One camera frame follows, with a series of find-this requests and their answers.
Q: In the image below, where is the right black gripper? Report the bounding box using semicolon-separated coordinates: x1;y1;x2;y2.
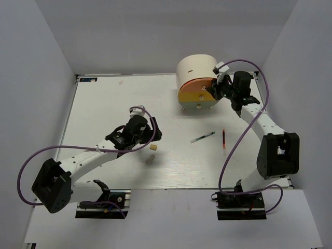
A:
207;74;238;101

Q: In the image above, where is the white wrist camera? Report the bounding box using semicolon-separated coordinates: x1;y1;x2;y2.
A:
212;62;229;76
129;105;145;118

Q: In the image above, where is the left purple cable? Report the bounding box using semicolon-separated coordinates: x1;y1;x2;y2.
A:
17;105;158;218

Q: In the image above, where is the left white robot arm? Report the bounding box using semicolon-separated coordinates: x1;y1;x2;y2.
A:
32;115;162;213

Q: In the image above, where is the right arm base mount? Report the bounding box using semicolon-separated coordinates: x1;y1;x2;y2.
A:
211;191;267;220

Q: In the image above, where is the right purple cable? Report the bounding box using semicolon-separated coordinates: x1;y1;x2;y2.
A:
218;59;283;215

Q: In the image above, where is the round wooden drawer cabinet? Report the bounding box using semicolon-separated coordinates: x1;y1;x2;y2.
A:
175;54;218;109

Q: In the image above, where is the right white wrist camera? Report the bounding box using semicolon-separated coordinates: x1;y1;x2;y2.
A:
212;62;229;76

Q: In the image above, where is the left blue corner label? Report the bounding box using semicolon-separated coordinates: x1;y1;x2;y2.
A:
79;77;98;82

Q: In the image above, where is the small cork eraser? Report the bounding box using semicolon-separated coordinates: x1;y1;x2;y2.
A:
150;144;158;151

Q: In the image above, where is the beige eraser block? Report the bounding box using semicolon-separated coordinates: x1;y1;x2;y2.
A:
145;154;155;165

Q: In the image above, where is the purple cable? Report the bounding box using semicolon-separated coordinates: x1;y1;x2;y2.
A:
218;59;283;215
17;105;158;218

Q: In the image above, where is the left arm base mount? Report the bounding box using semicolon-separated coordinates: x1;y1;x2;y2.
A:
71;180;131;219

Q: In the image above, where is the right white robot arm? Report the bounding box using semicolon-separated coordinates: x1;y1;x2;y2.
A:
207;71;300;207

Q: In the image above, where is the red pen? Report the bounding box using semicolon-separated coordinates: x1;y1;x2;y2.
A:
222;129;226;155

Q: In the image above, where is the white green pen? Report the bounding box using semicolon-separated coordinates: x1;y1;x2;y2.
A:
190;131;215;143

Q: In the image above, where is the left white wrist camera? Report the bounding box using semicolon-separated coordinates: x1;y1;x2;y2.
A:
129;105;145;118

